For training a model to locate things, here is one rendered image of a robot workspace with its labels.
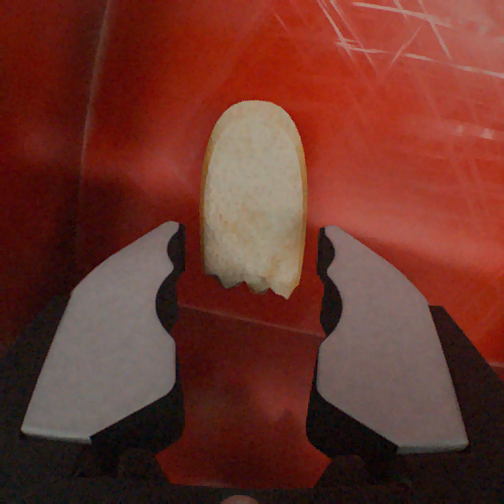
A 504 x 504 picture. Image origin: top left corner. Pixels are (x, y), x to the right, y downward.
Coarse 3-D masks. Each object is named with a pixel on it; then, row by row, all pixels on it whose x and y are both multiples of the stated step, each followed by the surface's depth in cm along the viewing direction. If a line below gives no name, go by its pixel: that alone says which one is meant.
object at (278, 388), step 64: (0, 0) 6; (64, 0) 9; (0, 64) 7; (64, 64) 10; (0, 128) 8; (64, 128) 12; (0, 192) 9; (64, 192) 14; (0, 256) 10; (64, 256) 15; (0, 320) 11; (192, 320) 18; (192, 384) 15; (256, 384) 15; (192, 448) 13; (256, 448) 13
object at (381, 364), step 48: (336, 240) 11; (336, 288) 9; (384, 288) 9; (336, 336) 8; (384, 336) 8; (432, 336) 8; (336, 384) 7; (384, 384) 7; (432, 384) 7; (336, 432) 7; (384, 432) 6; (432, 432) 6
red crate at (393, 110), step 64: (128, 0) 12; (192, 0) 13; (256, 0) 13; (320, 0) 12; (384, 0) 12; (448, 0) 12; (128, 64) 14; (192, 64) 14; (256, 64) 14; (320, 64) 14; (384, 64) 14; (448, 64) 13; (128, 128) 15; (192, 128) 15; (320, 128) 15; (384, 128) 15; (448, 128) 15; (128, 192) 16; (192, 192) 16; (320, 192) 16; (384, 192) 16; (448, 192) 16; (192, 256) 18; (384, 256) 18; (448, 256) 18; (256, 320) 20
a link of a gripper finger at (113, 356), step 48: (144, 240) 11; (96, 288) 9; (144, 288) 9; (96, 336) 8; (144, 336) 8; (48, 384) 7; (96, 384) 7; (144, 384) 7; (48, 432) 6; (96, 432) 6; (144, 432) 7
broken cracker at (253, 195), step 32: (224, 128) 13; (256, 128) 13; (288, 128) 13; (224, 160) 13; (256, 160) 13; (288, 160) 13; (224, 192) 13; (256, 192) 13; (288, 192) 13; (224, 224) 14; (256, 224) 14; (288, 224) 14; (224, 256) 15; (256, 256) 15; (288, 256) 15; (256, 288) 15; (288, 288) 15
